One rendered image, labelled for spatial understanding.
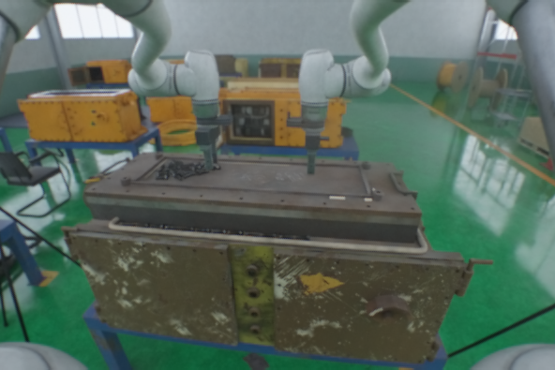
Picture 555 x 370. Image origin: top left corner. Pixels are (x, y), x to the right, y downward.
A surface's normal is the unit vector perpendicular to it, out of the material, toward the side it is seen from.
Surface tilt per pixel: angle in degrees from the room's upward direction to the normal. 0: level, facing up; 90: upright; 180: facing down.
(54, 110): 90
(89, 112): 90
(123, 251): 90
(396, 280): 90
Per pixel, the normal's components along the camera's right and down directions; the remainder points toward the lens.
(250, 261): -0.12, 0.45
